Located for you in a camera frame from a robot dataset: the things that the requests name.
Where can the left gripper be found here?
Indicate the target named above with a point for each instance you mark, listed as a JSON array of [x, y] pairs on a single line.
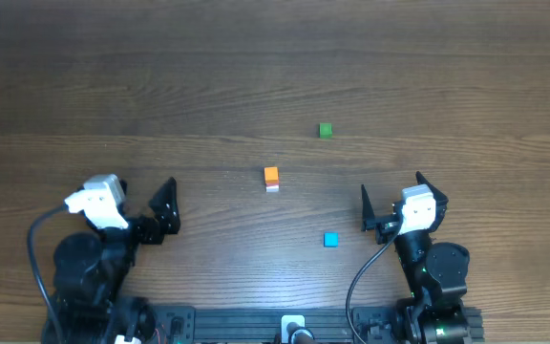
[[147, 231]]

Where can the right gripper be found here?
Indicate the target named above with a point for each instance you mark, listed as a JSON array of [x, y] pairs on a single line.
[[387, 228]]

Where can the red cube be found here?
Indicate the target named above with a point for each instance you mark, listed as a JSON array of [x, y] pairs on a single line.
[[271, 175]]

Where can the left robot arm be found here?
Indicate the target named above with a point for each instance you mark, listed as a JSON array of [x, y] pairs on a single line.
[[79, 263]]

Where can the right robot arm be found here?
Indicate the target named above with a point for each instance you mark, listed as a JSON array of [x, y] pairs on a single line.
[[439, 267]]

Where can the blue cube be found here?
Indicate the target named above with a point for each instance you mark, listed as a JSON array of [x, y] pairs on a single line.
[[331, 240]]

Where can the white cube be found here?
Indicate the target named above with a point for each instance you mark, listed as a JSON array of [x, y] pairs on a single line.
[[272, 188]]

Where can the green cube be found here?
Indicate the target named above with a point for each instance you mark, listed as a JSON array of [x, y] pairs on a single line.
[[325, 130]]

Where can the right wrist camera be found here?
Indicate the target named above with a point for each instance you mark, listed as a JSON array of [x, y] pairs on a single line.
[[416, 210]]

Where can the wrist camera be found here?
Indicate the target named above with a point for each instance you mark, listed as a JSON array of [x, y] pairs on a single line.
[[416, 210], [98, 200]]

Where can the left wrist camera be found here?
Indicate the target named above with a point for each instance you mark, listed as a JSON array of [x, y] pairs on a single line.
[[98, 200]]

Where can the mounting rail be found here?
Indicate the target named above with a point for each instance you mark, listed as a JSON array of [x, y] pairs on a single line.
[[246, 325]]

